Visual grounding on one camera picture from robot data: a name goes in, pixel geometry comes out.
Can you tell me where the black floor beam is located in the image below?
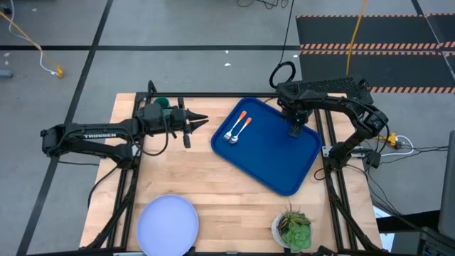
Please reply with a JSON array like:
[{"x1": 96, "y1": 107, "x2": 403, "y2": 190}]
[{"x1": 375, "y1": 209, "x2": 441, "y2": 234}]

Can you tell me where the succulent plant in white pot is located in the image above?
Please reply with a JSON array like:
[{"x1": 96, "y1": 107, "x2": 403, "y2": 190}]
[{"x1": 271, "y1": 202, "x2": 314, "y2": 253}]

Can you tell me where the yellow floor cable with plug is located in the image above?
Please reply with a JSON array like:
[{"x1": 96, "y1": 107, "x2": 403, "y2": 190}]
[{"x1": 0, "y1": 10, "x2": 65, "y2": 79}]

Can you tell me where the lavender round plate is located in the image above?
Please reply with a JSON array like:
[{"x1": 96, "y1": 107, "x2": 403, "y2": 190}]
[{"x1": 136, "y1": 194, "x2": 200, "y2": 256}]

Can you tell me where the white power cable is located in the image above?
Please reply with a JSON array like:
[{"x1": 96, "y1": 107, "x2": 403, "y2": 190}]
[{"x1": 382, "y1": 134, "x2": 415, "y2": 157}]

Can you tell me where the white floor cable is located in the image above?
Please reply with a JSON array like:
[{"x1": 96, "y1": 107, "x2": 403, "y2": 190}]
[{"x1": 7, "y1": 0, "x2": 58, "y2": 76}]

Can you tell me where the black aluminium table frame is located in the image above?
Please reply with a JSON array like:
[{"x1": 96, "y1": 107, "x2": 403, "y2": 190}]
[{"x1": 80, "y1": 80, "x2": 383, "y2": 256}]

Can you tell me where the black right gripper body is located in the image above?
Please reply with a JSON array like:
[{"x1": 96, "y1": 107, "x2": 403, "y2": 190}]
[{"x1": 283, "y1": 108, "x2": 309, "y2": 139}]

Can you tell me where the orange-handled metal spoon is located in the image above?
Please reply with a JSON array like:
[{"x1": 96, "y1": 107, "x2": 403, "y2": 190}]
[{"x1": 229, "y1": 117, "x2": 253, "y2": 145}]

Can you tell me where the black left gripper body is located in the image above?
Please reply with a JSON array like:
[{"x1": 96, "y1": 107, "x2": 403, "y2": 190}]
[{"x1": 169, "y1": 96, "x2": 192, "y2": 149}]

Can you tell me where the green plastic cup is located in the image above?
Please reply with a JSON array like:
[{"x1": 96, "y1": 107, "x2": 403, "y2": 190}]
[{"x1": 153, "y1": 96, "x2": 174, "y2": 117}]

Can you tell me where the yellow hanging cable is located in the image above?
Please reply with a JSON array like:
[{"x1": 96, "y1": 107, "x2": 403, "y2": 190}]
[{"x1": 346, "y1": 0, "x2": 368, "y2": 76}]

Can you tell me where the small black adapter box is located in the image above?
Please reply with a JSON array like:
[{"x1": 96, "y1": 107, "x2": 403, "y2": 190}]
[{"x1": 365, "y1": 151, "x2": 382, "y2": 169}]

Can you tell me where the orange-handled metal fork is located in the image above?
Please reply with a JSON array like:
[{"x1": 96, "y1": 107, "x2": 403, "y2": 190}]
[{"x1": 222, "y1": 110, "x2": 247, "y2": 142}]

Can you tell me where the blue plastic tray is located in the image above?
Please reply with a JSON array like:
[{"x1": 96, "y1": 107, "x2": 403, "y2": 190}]
[{"x1": 210, "y1": 96, "x2": 323, "y2": 197}]

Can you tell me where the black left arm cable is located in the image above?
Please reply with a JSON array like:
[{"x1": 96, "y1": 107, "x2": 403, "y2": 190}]
[{"x1": 136, "y1": 110, "x2": 171, "y2": 157}]

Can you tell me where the black mat with hazard stripes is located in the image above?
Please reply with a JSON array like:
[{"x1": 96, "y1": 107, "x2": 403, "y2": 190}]
[{"x1": 295, "y1": 13, "x2": 455, "y2": 95}]

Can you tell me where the black hanging cable with coil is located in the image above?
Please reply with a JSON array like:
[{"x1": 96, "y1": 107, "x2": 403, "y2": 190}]
[{"x1": 269, "y1": 0, "x2": 297, "y2": 90}]

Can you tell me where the black perforated equipment box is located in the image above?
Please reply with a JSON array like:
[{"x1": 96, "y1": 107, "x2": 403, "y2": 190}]
[{"x1": 277, "y1": 77, "x2": 374, "y2": 107}]

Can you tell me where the grey cabinet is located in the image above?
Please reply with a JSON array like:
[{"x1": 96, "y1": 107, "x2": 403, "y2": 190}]
[{"x1": 437, "y1": 129, "x2": 455, "y2": 241}]

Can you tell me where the dark equipment case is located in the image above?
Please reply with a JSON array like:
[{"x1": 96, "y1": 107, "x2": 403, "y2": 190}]
[{"x1": 389, "y1": 227, "x2": 455, "y2": 256}]

